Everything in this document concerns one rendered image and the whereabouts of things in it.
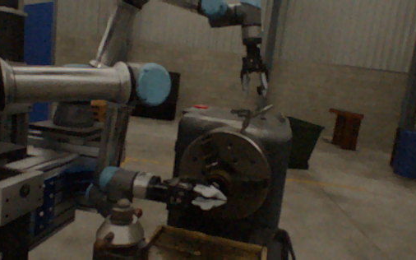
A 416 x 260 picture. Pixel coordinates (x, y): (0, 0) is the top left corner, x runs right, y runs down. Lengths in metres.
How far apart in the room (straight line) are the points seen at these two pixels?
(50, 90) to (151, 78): 0.25
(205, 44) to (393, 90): 6.47
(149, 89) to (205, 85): 10.18
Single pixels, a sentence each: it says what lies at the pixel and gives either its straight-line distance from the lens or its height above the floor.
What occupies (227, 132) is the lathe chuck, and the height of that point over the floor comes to 1.23.
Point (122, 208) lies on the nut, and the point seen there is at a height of 1.17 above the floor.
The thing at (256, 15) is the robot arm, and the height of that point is 1.64.
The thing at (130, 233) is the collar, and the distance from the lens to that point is 0.56.
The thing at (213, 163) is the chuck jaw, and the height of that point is 1.14.
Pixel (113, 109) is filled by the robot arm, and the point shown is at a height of 1.27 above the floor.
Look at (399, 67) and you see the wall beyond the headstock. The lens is 12.60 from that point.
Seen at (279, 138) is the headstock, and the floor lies 1.22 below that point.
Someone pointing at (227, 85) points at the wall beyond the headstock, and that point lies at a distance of 11.04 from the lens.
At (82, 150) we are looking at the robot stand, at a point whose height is 1.08.
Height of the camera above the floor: 1.40
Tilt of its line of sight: 9 degrees down
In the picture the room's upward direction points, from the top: 7 degrees clockwise
